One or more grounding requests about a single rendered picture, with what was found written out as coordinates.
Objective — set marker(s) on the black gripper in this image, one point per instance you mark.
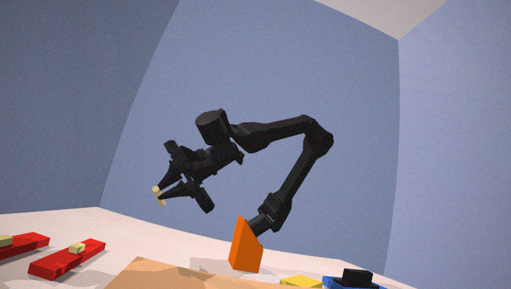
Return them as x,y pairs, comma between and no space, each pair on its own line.
191,187

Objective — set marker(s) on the awl with tan handle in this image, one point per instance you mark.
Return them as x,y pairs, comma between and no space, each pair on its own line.
157,193

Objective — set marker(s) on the yellow rectangular block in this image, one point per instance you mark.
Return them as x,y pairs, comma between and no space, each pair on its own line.
301,281

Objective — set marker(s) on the blue tray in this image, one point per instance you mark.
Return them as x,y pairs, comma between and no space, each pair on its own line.
328,282

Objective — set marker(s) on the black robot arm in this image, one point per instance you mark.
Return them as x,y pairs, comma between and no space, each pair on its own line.
216,131

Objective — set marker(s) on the red flat bar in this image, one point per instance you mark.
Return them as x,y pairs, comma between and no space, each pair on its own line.
15,245
55,265

